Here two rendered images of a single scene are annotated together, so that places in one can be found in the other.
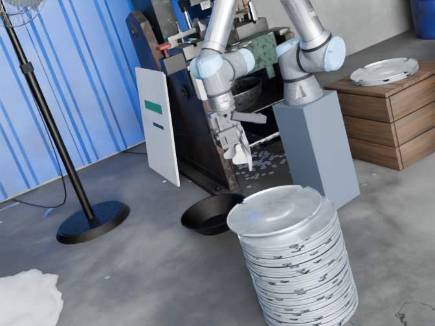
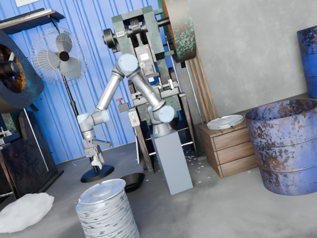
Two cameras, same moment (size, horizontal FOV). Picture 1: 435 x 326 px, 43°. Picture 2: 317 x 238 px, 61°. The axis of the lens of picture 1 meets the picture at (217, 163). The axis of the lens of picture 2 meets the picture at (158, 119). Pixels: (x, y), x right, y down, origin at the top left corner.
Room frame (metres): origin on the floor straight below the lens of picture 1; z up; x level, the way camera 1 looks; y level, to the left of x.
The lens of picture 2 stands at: (0.20, -1.07, 0.92)
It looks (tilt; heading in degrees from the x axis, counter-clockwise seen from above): 10 degrees down; 20
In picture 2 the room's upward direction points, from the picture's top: 16 degrees counter-clockwise
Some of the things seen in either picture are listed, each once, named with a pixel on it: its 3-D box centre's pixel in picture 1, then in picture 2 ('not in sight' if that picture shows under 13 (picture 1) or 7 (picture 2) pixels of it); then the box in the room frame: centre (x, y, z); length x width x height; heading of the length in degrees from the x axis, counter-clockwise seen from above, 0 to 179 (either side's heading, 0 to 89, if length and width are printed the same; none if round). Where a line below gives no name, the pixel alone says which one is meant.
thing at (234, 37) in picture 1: (226, 29); (154, 92); (2.59, -0.23, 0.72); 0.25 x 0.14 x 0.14; 18
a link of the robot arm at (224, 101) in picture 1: (221, 100); (88, 134); (1.62, -0.07, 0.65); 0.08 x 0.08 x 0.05
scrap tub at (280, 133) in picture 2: not in sight; (287, 145); (1.94, -1.20, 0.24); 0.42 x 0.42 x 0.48
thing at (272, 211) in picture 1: (273, 209); (102, 191); (1.50, -0.12, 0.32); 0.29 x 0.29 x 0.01
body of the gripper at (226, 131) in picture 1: (226, 126); (91, 146); (1.62, -0.06, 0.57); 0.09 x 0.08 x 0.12; 105
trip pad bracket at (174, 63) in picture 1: (177, 74); (125, 112); (2.44, 0.05, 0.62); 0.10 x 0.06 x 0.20; 108
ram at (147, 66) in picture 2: not in sight; (145, 59); (2.72, -0.19, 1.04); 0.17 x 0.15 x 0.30; 18
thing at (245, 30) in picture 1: (214, 37); (155, 95); (2.76, -0.18, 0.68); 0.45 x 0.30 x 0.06; 108
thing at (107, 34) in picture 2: not in sight; (113, 39); (2.70, 0.07, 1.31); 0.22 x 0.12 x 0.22; 18
